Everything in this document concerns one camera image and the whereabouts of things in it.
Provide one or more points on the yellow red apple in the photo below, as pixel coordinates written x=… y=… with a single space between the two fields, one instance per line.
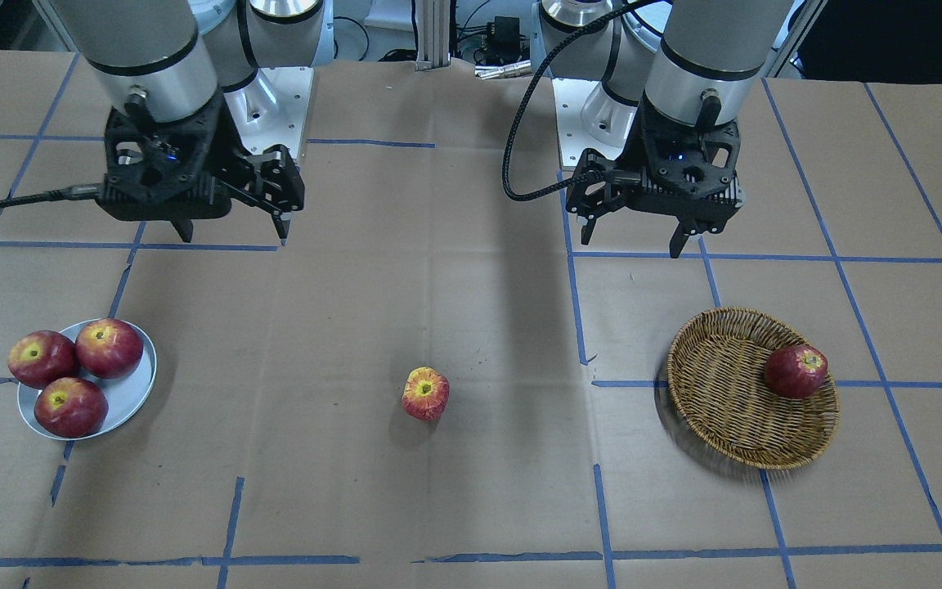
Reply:
x=426 y=393

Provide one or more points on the red apple plate front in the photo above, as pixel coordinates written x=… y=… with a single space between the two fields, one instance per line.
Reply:
x=42 y=357

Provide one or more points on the black power adapter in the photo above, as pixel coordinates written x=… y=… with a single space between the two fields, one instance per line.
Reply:
x=503 y=40

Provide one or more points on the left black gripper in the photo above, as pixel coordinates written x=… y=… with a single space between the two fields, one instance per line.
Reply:
x=631 y=146

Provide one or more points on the red apple plate back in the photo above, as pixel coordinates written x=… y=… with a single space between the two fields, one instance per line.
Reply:
x=109 y=348

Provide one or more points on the woven wicker basket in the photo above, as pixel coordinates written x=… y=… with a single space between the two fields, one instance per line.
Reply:
x=714 y=370

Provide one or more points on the red apple plate side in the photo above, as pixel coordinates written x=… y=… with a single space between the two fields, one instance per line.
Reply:
x=71 y=407

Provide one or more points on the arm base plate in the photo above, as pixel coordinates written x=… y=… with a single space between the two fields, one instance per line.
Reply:
x=587 y=117
x=272 y=109

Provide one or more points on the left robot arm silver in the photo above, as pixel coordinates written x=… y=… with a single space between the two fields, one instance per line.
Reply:
x=700 y=49

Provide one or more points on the dark red apple in basket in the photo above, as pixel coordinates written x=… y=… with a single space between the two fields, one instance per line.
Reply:
x=795 y=372

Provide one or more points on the red apple plate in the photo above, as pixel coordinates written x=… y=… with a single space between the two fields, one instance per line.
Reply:
x=109 y=348
x=42 y=357

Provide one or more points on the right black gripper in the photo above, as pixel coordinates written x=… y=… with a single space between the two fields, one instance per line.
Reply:
x=235 y=155

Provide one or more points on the aluminium profile post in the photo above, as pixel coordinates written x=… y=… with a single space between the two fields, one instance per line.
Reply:
x=433 y=30

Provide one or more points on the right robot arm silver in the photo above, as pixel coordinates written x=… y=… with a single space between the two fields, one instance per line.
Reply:
x=183 y=51

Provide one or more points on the light blue plate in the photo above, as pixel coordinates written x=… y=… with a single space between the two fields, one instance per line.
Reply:
x=125 y=395

